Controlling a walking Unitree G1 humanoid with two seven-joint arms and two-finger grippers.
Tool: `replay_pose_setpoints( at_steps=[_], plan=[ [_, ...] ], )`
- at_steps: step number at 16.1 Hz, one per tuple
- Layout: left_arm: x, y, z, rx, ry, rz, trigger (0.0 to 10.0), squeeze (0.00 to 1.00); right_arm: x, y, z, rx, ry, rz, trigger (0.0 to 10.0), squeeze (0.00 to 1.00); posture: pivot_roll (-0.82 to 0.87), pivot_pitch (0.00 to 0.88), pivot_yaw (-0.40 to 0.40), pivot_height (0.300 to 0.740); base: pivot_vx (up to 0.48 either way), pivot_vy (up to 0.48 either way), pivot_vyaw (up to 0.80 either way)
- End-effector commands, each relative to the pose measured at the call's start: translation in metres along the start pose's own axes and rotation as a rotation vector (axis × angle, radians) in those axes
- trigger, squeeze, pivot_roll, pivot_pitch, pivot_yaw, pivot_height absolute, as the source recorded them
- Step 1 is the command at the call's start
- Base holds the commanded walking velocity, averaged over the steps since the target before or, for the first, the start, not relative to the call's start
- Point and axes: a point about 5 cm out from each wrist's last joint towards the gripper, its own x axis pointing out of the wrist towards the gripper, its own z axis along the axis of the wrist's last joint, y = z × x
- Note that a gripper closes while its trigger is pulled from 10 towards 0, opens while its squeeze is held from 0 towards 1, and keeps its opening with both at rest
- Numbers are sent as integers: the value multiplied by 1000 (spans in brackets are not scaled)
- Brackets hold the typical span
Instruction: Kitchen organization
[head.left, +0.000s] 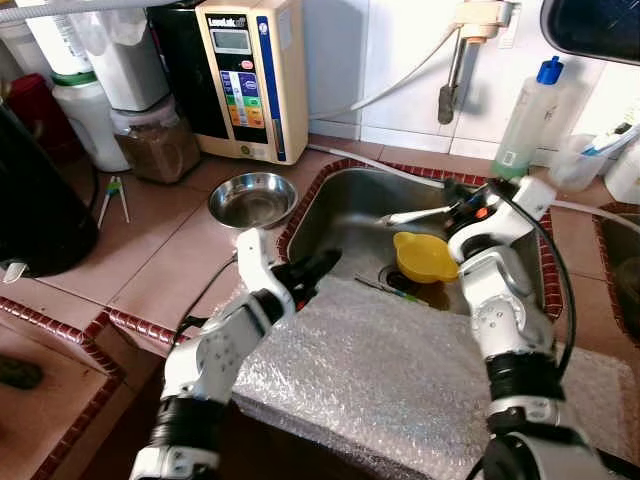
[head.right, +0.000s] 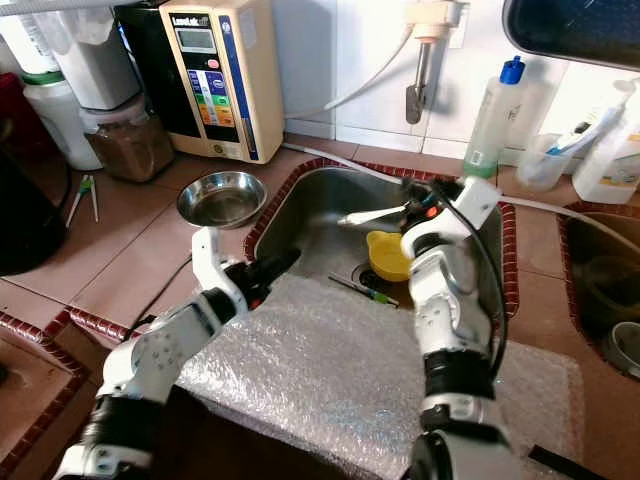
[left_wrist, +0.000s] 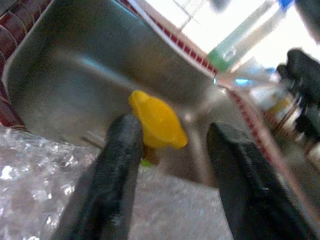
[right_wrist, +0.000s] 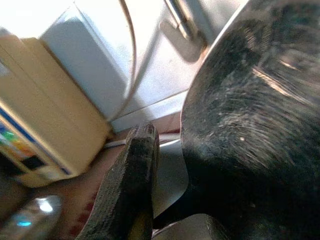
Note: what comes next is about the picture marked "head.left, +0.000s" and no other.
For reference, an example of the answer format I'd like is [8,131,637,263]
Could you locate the red container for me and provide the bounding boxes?
[5,73,61,151]

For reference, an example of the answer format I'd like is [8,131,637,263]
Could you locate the bubble wrap sheet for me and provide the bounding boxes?
[232,275,636,480]

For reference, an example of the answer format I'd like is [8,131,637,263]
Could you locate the clear plastic cup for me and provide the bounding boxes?
[550,135,601,194]

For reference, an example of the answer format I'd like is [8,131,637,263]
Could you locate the steel bowl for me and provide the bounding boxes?
[207,171,299,231]

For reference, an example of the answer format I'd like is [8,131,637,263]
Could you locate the yellow plastic bowl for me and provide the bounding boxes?
[392,231,461,285]

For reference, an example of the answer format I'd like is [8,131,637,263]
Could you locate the long white hose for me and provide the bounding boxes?
[305,143,640,233]

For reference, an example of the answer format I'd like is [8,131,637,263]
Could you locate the grey corrugated hose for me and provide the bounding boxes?
[0,0,201,16]

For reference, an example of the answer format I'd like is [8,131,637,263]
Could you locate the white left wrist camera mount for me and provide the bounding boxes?
[236,228,293,313]

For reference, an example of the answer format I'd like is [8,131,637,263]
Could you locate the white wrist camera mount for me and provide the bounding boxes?
[450,178,558,263]
[236,228,293,313]

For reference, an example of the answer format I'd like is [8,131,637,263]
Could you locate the white ionizer hose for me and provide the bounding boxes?
[310,30,459,123]

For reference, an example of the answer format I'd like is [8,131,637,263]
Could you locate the black pan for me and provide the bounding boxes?
[540,0,640,67]

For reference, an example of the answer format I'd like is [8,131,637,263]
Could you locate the jar with brown contents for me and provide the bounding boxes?
[110,95,203,184]

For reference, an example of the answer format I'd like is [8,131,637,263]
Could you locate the black kettle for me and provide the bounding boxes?
[0,100,99,281]

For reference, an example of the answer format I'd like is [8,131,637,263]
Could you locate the white translucent container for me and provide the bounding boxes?
[78,8,171,113]

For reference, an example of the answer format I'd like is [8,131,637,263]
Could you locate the steel wall tap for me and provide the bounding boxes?
[437,0,516,126]

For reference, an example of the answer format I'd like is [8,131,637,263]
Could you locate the green and white tongs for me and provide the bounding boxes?
[97,175,131,229]

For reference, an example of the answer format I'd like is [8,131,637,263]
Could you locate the cream and black water ionizer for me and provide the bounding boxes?
[148,0,309,166]

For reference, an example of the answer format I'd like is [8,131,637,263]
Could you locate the blue toothbrush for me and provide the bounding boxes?
[580,120,640,159]

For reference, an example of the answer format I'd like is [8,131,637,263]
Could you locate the white labelled bottle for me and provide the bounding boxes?
[15,0,91,79]

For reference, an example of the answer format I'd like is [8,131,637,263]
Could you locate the white detergent bottle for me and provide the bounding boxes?
[605,140,640,206]

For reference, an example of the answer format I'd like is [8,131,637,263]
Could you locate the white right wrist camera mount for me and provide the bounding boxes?
[450,178,558,263]

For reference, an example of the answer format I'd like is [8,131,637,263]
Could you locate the white jug with green lid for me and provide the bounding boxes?
[50,72,131,173]

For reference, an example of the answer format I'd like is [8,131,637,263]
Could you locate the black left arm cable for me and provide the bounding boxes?
[170,255,241,351]

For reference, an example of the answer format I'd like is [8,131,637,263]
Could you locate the clear bottle with blue cap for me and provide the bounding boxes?
[493,57,566,183]

